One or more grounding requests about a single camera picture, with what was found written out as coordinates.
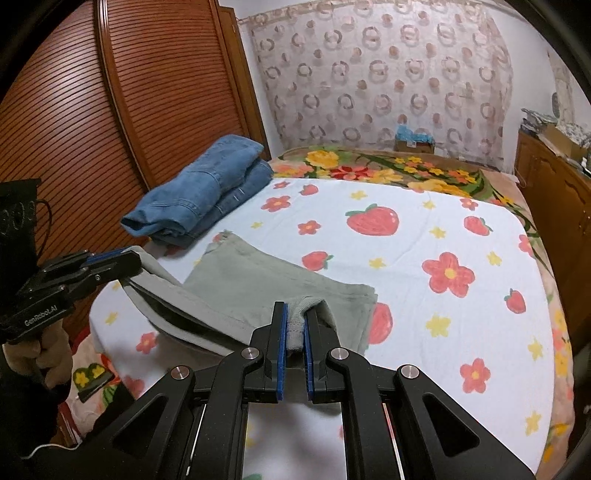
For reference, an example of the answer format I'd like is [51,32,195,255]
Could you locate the pile of patterned cloth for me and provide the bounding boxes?
[521,107,560,136]

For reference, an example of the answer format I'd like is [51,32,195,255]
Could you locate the white strawberry printed sheet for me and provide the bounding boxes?
[89,176,558,480]

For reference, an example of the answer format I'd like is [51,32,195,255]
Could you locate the open cardboard box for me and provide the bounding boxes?
[537,121,591,161]

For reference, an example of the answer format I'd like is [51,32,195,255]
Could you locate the light blue folded jeans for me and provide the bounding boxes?
[121,134,265,239]

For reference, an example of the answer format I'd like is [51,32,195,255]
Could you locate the dark blue folded jeans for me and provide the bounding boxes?
[151,159,274,248]

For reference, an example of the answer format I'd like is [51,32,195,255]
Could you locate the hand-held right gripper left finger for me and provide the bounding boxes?
[99,301,289,480]

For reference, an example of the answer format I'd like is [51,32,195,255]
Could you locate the sheer circle patterned curtain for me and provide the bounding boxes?
[237,0,516,172]

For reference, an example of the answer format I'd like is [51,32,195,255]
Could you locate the person's left hand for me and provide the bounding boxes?
[2,322,75,387]

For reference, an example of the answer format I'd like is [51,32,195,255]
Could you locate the grey-green pants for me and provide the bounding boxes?
[124,230,380,366]

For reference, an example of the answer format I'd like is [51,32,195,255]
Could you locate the brown slatted wooden wardrobe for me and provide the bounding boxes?
[0,0,273,289]

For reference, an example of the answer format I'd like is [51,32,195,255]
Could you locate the tied beige curtain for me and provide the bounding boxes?
[547,50,579,126]

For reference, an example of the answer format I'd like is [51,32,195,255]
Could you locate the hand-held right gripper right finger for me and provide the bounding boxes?
[302,307,536,480]

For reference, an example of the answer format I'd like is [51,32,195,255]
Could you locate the person's left forearm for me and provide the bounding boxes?
[0,369,84,480]

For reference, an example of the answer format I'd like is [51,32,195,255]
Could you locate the cardboard box with blue items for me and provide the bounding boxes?
[394,124,437,156]

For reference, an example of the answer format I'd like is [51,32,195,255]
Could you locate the wooden cabinet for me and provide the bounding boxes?
[512,129,591,298]

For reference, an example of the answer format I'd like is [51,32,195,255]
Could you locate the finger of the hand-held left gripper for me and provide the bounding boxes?
[84,248,140,267]
[68,252,144,302]

